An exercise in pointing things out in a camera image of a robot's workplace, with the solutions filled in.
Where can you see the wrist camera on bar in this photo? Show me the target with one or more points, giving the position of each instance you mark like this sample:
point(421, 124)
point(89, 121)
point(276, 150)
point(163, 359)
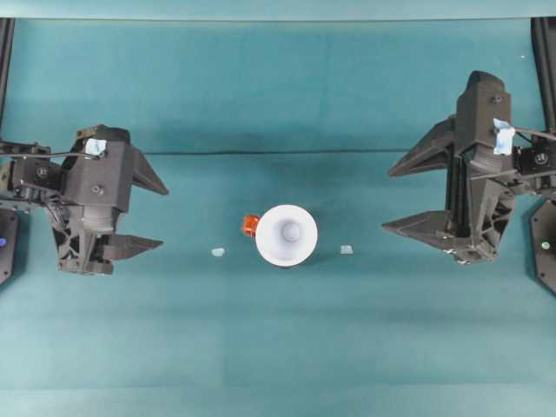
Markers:
point(100, 182)
point(478, 113)

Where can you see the white paper cup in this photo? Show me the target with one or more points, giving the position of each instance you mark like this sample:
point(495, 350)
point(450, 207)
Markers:
point(286, 234)

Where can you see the blue-green table cloth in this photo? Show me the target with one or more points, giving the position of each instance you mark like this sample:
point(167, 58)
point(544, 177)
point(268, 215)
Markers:
point(278, 339)

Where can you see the small white scrap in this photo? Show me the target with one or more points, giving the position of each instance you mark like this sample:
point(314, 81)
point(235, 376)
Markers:
point(217, 252)
point(346, 249)

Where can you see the black frame rail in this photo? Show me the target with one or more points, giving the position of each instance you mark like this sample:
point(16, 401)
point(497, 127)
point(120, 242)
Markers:
point(545, 74)
point(5, 65)

